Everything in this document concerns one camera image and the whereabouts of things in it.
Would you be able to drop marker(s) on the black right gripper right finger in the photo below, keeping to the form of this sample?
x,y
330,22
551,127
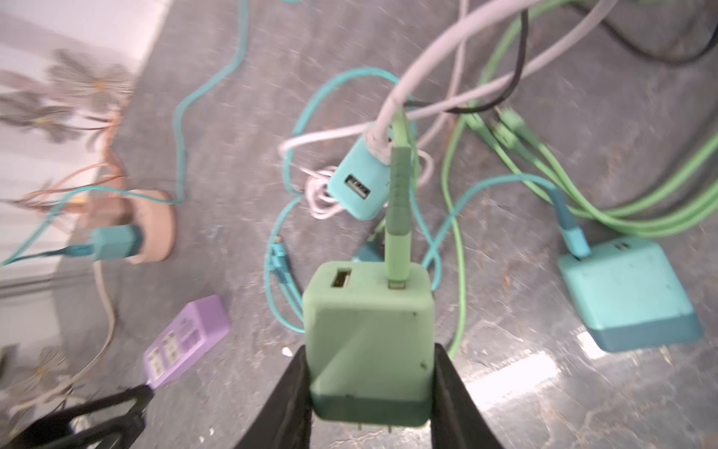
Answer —
x,y
455,420

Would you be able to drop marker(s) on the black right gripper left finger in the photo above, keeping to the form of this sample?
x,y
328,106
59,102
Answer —
x,y
285,420

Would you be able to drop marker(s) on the green charger plug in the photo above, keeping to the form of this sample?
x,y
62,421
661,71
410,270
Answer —
x,y
370,349

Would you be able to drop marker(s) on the purple power strip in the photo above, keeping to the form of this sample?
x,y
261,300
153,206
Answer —
x,y
199,326

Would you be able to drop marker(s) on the pink charger plug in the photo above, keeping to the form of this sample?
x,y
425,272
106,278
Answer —
x,y
107,211

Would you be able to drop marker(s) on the large teal charger plug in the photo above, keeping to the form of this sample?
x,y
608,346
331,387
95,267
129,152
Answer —
x,y
629,297

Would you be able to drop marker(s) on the small teal charger plug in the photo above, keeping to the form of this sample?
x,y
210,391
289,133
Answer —
x,y
361,183

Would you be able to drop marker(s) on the round pink power socket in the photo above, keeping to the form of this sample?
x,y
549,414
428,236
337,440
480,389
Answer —
x,y
157,223

